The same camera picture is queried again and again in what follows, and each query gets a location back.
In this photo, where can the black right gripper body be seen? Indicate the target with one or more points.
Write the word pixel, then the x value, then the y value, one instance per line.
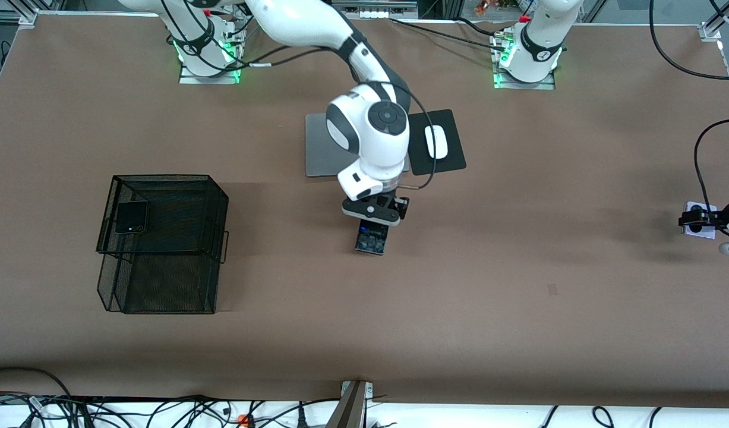
pixel 395 206

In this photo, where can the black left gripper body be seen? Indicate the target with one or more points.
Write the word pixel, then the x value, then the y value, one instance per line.
pixel 712 219

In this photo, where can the lavender flip phone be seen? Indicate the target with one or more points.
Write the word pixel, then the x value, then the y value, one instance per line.
pixel 697 233

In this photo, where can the long black smartphone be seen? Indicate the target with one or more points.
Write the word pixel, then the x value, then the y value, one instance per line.
pixel 373 241

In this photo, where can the small black flip phone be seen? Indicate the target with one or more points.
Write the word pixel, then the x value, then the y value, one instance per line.
pixel 131 217

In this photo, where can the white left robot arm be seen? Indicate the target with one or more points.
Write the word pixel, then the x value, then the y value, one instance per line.
pixel 539 47

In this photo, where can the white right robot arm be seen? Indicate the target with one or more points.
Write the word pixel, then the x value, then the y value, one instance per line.
pixel 370 142

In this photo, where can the white computer mouse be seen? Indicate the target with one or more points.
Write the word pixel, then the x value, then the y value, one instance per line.
pixel 436 142

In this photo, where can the black mouse pad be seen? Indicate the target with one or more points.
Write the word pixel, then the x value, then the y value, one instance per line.
pixel 453 148

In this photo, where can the silver closed laptop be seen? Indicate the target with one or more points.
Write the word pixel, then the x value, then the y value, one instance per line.
pixel 316 148

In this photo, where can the white power strip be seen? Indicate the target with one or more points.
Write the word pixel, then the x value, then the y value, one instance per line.
pixel 373 9

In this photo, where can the black mesh two-tier tray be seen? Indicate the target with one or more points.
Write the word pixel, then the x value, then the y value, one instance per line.
pixel 162 267

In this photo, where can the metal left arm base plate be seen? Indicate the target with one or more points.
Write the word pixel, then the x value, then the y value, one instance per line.
pixel 504 85

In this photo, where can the aluminium frame bracket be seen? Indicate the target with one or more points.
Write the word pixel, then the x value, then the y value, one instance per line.
pixel 34 18
pixel 710 31

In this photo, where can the grey metal camera pole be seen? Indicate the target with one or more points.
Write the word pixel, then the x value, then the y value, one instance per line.
pixel 349 407

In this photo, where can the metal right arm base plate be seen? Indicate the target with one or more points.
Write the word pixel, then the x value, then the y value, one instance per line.
pixel 189 78

